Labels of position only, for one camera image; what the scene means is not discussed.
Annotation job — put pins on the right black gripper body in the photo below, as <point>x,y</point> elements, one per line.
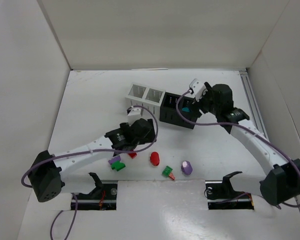
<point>204,104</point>

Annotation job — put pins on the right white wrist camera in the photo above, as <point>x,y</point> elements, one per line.
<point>197,89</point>

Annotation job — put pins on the white double container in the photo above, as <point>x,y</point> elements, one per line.
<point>146,96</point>

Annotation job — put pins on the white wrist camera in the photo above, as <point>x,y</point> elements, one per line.
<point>197,89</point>
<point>134,114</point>

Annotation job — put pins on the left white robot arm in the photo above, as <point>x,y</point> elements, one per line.
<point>48,173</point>

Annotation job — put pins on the purple oval lego piece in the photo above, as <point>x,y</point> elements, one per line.
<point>186,168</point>

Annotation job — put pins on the black double container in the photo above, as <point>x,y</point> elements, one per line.
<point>168,112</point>

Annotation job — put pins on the green notched lego brick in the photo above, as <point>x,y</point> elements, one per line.
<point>118,166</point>

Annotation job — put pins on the green square lego brick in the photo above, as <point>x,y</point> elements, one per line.
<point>167,171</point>

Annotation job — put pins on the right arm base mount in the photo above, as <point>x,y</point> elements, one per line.
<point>221,195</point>

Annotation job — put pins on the teal round lego piece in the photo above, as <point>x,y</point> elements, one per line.
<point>186,109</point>

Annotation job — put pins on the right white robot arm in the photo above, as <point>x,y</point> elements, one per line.
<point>282,181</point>

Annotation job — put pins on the red oval lego piece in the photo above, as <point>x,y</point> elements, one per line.
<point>154,159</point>

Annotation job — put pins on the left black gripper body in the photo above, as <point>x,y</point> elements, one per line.
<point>145,129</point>

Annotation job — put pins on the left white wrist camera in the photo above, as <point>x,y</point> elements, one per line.
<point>134,114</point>

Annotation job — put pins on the red rectangular lego brick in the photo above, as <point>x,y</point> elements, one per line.
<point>132,155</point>

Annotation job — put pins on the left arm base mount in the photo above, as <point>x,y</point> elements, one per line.
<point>103,196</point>

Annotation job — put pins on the small red lego piece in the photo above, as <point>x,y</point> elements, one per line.
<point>171,176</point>

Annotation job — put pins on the purple studded lego brick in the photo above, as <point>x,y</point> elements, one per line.
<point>115,159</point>

